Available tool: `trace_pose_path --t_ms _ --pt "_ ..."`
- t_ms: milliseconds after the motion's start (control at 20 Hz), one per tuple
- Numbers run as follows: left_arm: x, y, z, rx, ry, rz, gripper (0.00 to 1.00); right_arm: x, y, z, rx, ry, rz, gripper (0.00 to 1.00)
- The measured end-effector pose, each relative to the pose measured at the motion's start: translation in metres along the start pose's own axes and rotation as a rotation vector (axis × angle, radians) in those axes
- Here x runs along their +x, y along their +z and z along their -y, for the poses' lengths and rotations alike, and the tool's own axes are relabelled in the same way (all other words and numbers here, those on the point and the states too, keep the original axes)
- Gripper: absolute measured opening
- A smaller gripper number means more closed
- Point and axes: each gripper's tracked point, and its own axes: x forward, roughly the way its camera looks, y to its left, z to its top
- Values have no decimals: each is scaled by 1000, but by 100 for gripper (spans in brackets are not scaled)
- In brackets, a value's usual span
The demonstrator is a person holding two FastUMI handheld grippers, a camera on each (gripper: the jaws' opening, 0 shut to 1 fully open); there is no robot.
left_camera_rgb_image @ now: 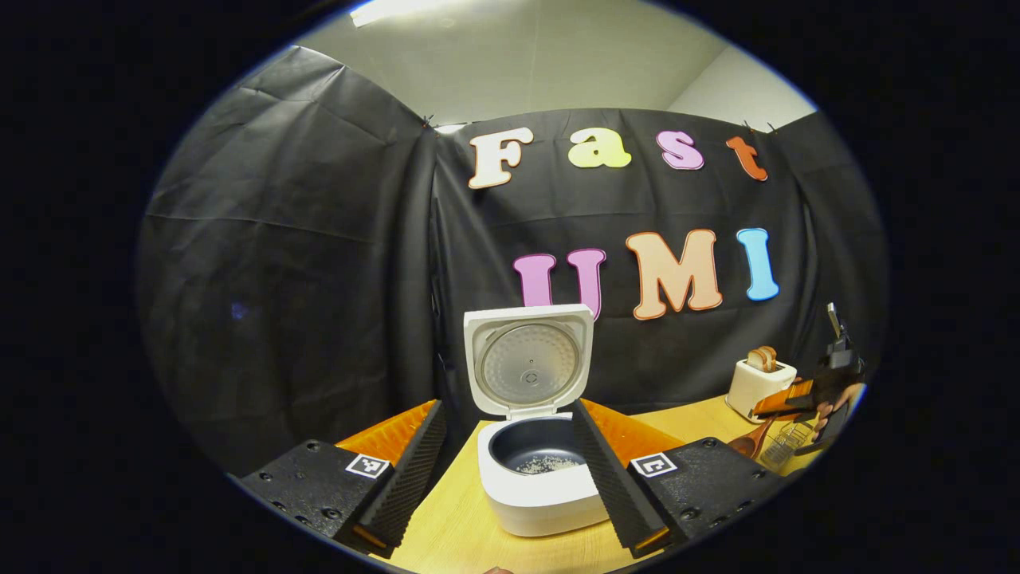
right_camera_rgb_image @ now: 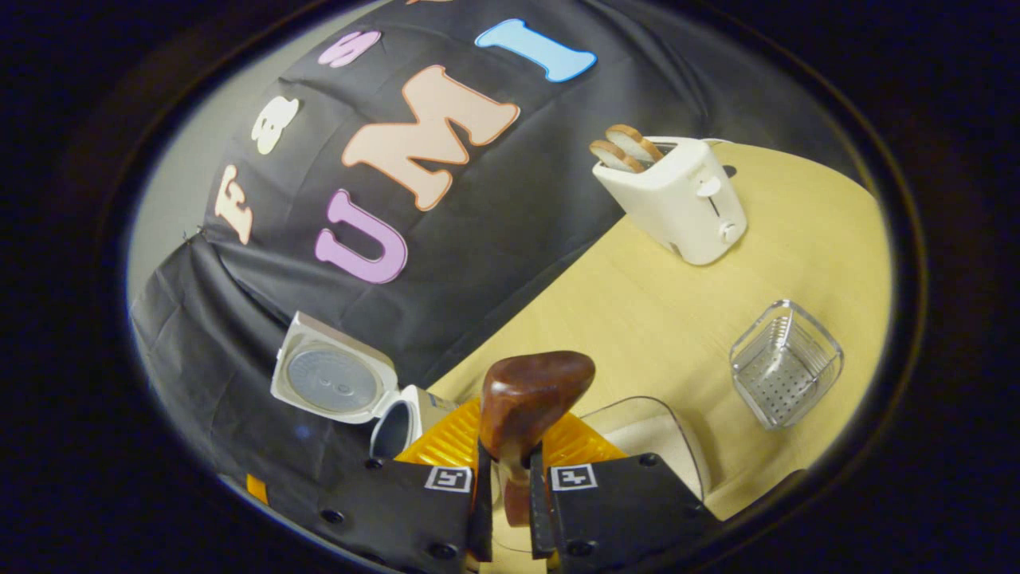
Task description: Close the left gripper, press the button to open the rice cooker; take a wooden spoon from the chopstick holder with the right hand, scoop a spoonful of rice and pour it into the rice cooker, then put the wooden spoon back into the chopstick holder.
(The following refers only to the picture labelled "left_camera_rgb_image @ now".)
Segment white rice grains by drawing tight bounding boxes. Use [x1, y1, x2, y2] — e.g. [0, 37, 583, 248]
[514, 454, 583, 477]

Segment white toaster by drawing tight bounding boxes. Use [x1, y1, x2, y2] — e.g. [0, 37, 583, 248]
[725, 357, 798, 423]

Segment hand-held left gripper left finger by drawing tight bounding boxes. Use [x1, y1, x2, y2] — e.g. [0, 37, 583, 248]
[229, 399, 447, 559]

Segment white rice cooker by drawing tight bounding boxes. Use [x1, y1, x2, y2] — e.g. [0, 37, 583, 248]
[464, 304, 630, 537]

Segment brown wooden spoon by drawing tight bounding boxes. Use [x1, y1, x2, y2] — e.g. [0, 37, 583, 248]
[727, 416, 780, 461]

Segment black backdrop cloth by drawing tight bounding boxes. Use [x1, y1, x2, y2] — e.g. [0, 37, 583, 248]
[135, 45, 889, 479]

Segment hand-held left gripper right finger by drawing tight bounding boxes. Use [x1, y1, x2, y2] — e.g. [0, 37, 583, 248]
[570, 399, 790, 559]

